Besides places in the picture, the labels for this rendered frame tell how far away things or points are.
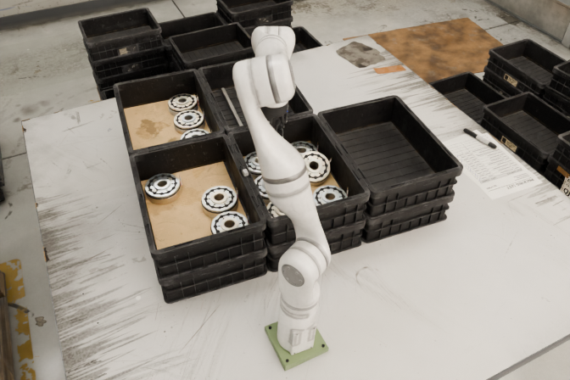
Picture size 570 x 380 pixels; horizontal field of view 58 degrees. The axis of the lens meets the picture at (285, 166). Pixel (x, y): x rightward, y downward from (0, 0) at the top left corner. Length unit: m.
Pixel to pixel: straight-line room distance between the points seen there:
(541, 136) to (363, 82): 0.94
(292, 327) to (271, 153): 0.47
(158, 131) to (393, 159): 0.79
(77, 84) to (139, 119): 1.91
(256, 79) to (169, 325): 0.77
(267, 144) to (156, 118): 0.94
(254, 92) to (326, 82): 1.34
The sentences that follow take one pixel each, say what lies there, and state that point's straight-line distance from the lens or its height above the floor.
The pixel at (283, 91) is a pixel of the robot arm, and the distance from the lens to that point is 0.94.
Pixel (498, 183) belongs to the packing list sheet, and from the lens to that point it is 1.91.
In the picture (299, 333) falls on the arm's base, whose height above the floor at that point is 0.80.
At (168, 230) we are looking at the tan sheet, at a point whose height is 0.83.
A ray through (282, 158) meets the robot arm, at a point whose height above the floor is 1.27.
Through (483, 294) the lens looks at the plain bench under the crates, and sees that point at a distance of 1.58.
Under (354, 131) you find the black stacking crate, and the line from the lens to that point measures 1.78.
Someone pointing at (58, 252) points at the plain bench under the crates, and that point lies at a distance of 1.71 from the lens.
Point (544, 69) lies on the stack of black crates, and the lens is 3.29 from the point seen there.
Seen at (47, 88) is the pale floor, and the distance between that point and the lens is 3.81.
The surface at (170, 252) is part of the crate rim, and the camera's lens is 1.31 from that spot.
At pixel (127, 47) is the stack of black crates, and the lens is 2.98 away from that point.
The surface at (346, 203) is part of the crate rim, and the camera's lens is 1.40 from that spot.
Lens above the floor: 1.93
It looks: 42 degrees down
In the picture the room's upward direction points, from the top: straight up
